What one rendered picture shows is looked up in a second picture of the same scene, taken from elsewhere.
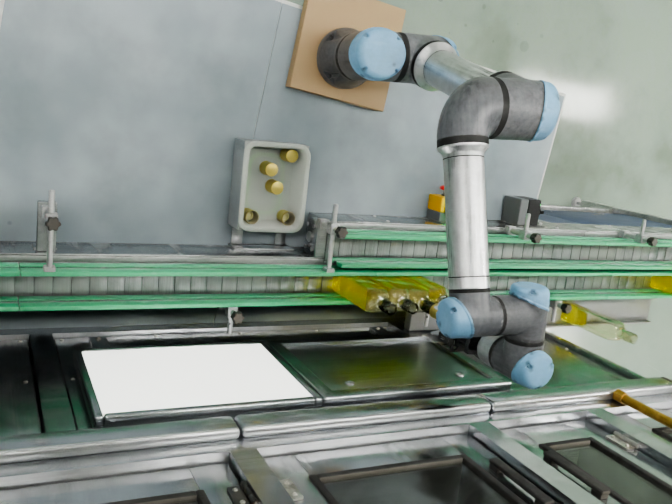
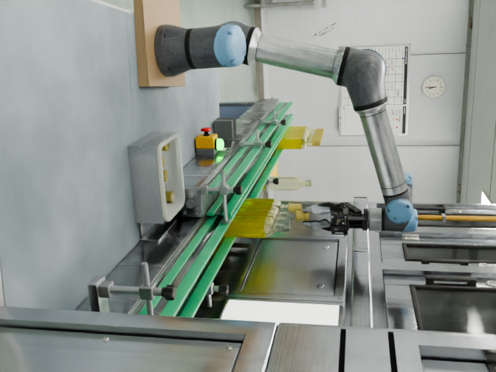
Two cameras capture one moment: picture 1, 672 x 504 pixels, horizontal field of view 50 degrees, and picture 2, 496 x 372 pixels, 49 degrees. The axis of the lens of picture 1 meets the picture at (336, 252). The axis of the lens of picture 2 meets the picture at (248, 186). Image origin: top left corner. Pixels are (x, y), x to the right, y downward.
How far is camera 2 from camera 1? 1.39 m
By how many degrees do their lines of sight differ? 50
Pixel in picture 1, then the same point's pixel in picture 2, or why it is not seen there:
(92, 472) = not seen: outside the picture
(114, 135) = (74, 186)
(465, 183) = (388, 128)
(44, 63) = (22, 136)
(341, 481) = not seen: hidden behind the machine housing
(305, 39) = (147, 41)
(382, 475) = (424, 318)
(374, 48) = (235, 43)
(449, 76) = (294, 54)
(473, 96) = (378, 71)
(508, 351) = not seen: hidden behind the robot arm
